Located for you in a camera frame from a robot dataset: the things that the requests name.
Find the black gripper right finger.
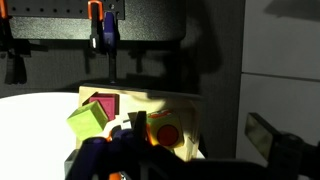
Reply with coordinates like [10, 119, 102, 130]
[244, 112, 305, 180]

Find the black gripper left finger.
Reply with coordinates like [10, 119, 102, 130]
[132, 110, 148, 143]

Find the magenta red wooden block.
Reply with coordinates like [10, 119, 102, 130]
[88, 93, 120, 122]

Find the lime green wooden block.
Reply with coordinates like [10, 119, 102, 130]
[65, 100, 110, 142]

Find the light wooden tray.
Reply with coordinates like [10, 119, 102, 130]
[77, 84, 203, 163]

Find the white cabinet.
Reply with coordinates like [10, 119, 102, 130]
[235, 0, 320, 168]

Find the purple orange bar clamp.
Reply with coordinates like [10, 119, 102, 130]
[87, 0, 119, 85]

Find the black pegboard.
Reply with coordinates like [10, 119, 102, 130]
[6, 0, 186, 42]

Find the black clamp left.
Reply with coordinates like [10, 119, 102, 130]
[0, 0, 28, 85]

